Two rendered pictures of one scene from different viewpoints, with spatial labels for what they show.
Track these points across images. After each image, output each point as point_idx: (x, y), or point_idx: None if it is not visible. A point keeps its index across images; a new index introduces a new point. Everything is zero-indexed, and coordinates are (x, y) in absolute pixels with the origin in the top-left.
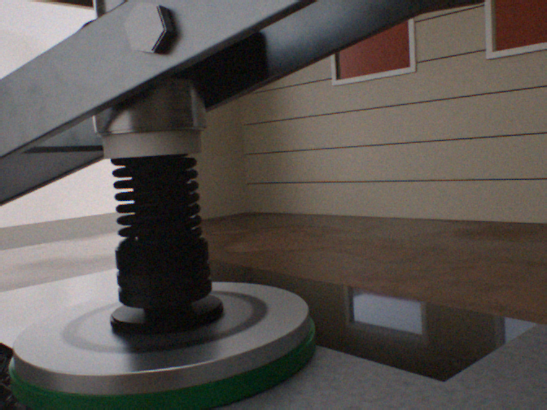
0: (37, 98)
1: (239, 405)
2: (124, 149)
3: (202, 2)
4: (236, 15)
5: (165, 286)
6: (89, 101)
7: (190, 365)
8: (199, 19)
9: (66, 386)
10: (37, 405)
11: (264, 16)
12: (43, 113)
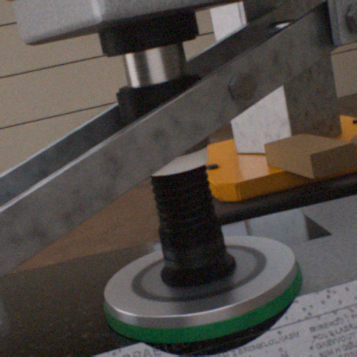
0: (161, 139)
1: (305, 275)
2: (194, 162)
3: (265, 70)
4: (282, 75)
5: (222, 242)
6: (202, 134)
7: (294, 263)
8: (264, 79)
9: (263, 300)
10: (249, 323)
11: (294, 75)
12: (166, 149)
